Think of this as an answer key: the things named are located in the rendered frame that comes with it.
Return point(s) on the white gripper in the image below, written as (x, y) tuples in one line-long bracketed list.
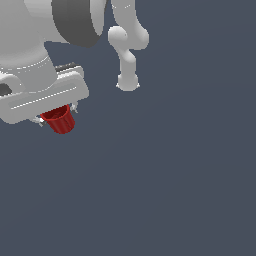
[(43, 96)]

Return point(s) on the red ribbed cup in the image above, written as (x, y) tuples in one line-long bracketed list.
[(60, 120)]

